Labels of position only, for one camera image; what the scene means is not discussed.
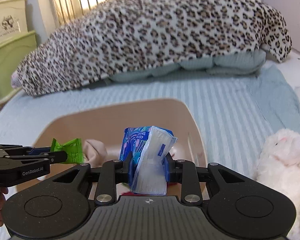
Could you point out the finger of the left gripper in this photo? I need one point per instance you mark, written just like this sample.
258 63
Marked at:
36 150
53 157

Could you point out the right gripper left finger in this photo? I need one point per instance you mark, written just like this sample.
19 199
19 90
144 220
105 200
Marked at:
112 173

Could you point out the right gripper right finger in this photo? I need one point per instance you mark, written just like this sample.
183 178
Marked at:
184 172

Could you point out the green snack packet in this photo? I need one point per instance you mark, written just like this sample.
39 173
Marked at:
73 148

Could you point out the pink cloth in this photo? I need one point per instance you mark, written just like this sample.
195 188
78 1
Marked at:
94 152

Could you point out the blue tissue pack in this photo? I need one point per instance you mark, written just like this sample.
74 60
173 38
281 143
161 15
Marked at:
149 146

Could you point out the beige plastic storage bin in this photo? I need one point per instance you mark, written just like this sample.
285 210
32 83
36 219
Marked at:
107 124

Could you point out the green plastic drawer cabinet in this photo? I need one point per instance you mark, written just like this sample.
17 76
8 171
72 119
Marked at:
12 51

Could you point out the light blue striped bedsheet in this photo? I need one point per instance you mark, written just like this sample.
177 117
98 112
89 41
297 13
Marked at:
235 115

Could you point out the white fluffy plush toy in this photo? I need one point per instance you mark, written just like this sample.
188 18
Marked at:
278 167

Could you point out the cream plastic drawer cabinet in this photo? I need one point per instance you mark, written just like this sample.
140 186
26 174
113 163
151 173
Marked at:
12 18

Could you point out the leopard print blanket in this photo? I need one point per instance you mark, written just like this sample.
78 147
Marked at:
119 36

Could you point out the teal quilted duvet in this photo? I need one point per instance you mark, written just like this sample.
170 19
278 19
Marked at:
243 63

